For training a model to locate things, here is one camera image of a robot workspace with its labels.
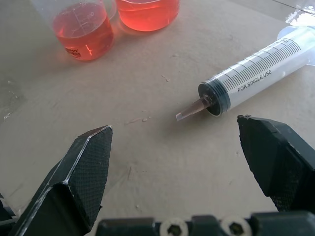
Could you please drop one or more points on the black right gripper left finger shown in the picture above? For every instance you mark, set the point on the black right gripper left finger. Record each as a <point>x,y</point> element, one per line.
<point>81,177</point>

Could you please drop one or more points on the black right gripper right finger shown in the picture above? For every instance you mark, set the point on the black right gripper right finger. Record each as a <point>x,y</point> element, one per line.
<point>275,157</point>

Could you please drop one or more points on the clear plastic syringe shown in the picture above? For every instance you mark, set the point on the clear plastic syringe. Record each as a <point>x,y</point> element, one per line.
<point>256,76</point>

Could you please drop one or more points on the small glass beaker red liquid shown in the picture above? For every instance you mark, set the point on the small glass beaker red liquid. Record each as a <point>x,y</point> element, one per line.
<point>83,34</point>

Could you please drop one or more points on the large glass beaker red liquid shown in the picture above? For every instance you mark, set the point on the large glass beaker red liquid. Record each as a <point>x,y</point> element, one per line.
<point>147,14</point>

